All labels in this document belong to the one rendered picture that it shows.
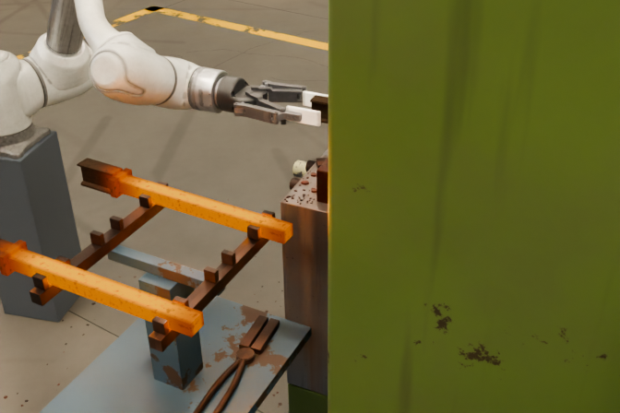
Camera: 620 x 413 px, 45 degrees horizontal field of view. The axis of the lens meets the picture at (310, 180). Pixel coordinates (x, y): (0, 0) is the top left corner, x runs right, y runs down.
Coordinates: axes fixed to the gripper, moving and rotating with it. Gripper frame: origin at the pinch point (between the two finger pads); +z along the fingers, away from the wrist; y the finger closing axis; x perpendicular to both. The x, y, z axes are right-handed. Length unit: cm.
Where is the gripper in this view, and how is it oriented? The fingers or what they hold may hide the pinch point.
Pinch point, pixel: (314, 108)
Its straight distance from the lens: 146.3
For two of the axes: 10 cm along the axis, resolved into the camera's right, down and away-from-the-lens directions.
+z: 9.1, 2.0, -3.5
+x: -0.1, -8.6, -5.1
